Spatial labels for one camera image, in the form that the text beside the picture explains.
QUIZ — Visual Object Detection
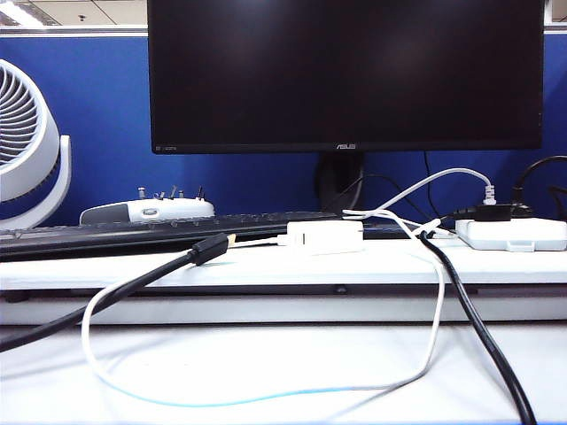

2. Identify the white Type-C charging cable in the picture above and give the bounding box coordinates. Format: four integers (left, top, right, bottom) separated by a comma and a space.
81, 209, 447, 408

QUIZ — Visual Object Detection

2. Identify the black monitor stand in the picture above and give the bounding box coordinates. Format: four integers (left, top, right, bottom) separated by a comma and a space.
314, 152, 367, 213

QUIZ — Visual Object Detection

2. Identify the white grey RC controller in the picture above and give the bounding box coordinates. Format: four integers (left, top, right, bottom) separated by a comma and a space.
79, 185, 217, 226

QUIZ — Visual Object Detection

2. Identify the black ASUS monitor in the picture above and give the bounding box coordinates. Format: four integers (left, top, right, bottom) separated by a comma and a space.
147, 0, 545, 155

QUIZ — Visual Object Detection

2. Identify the black computer keyboard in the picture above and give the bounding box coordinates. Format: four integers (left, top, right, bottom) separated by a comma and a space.
0, 211, 420, 262

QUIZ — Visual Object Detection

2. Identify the black flat power plug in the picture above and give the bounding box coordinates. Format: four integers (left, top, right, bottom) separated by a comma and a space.
472, 202, 514, 223

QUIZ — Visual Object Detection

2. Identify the blue office partition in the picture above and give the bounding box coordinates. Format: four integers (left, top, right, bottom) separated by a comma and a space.
0, 25, 567, 227

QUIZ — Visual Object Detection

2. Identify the white power strip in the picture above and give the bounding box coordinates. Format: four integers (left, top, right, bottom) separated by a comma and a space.
454, 216, 567, 252

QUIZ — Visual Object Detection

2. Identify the white desk fan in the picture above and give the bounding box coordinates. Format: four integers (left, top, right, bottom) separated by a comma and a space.
0, 59, 72, 231

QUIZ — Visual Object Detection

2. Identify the black HDMI cable gold plug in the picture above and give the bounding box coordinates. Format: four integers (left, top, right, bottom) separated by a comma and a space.
0, 233, 230, 353

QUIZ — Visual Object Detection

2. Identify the thin black cable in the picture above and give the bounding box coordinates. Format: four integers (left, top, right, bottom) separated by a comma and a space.
340, 173, 427, 218
423, 150, 434, 219

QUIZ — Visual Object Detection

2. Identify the short white cable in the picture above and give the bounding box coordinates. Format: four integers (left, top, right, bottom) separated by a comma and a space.
409, 217, 457, 239

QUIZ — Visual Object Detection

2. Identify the white cable grey plug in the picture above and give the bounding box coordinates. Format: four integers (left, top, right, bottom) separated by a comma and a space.
376, 166, 497, 213

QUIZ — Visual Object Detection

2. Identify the thick black power cable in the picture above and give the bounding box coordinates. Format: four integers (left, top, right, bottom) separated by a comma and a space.
417, 205, 538, 425

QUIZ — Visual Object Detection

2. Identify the black looped cable with plug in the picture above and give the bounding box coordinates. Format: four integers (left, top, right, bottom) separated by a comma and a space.
509, 154, 567, 219

